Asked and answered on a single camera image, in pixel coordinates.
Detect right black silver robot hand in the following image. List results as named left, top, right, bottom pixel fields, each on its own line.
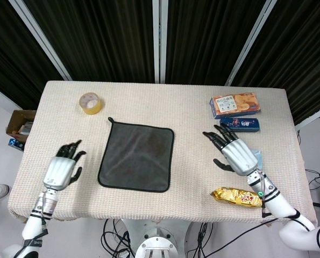
left=202, top=124, right=259, bottom=177

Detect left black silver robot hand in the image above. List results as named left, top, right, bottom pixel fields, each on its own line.
left=42, top=139, right=87, bottom=192

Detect dark green cloth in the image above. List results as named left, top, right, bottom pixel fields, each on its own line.
left=97, top=117, right=175, bottom=194

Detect blue snack box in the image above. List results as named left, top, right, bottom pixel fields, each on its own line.
left=219, top=117, right=261, bottom=133

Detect light blue plastic packet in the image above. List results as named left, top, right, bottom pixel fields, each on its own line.
left=251, top=149, right=264, bottom=170

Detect gold foil snack packet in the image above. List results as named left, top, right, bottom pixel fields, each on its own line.
left=210, top=187, right=265, bottom=209

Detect small blue box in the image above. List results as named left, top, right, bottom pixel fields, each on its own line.
left=8, top=138, right=26, bottom=152

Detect orange biscuit box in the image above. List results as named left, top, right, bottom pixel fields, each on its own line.
left=209, top=92, right=261, bottom=120

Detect brown cardboard box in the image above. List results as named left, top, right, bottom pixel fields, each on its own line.
left=5, top=109, right=38, bottom=144

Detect yellow packing tape roll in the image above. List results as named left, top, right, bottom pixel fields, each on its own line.
left=79, top=92, right=104, bottom=116

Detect beige waffle tablecloth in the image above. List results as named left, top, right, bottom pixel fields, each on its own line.
left=8, top=80, right=318, bottom=225

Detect black curtain panel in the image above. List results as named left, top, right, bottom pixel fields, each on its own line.
left=166, top=0, right=267, bottom=86
left=231, top=0, right=320, bottom=126
left=23, top=0, right=155, bottom=83
left=0, top=0, right=65, bottom=111

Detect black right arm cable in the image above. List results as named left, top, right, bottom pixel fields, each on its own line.
left=186, top=211, right=280, bottom=258

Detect black floor cable loop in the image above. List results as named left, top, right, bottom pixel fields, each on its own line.
left=304, top=160, right=320, bottom=191

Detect white frame post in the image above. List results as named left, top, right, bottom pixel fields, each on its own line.
left=225, top=0, right=274, bottom=87
left=295, top=104, right=320, bottom=128
left=152, top=0, right=168, bottom=84
left=8, top=0, right=73, bottom=81

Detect tangled black floor cables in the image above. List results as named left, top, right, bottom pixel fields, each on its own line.
left=102, top=219, right=136, bottom=258

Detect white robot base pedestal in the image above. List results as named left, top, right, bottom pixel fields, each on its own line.
left=120, top=219, right=193, bottom=258

